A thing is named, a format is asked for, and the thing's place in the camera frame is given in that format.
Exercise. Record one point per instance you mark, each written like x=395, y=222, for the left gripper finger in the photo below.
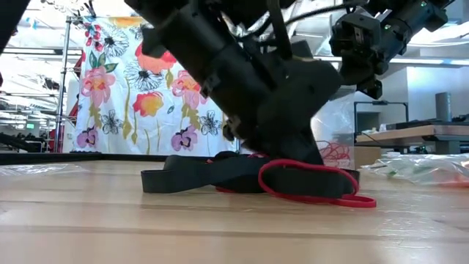
x=293, y=150

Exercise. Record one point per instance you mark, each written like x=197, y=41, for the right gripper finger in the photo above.
x=371, y=88

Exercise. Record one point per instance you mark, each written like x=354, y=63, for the green rubber band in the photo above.
x=410, y=170

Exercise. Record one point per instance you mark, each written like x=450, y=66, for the black background robot arm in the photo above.
x=14, y=141

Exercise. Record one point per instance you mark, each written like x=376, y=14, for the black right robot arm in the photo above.
x=414, y=22

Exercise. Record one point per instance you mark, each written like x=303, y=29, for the wooden background table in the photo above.
x=403, y=132

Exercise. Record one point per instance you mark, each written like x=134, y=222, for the long ceiling light strip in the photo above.
x=428, y=60

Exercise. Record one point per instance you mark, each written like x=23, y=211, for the brown cardboard box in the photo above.
x=366, y=157

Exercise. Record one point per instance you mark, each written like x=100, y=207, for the black flat tray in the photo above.
x=432, y=122

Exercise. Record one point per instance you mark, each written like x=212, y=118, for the white floral cloth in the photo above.
x=121, y=110

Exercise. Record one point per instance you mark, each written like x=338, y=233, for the green exit sign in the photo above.
x=30, y=125

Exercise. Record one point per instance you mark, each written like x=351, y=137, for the black monitor stand frame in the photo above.
x=388, y=103

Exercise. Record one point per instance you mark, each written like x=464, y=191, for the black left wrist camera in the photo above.
x=303, y=49

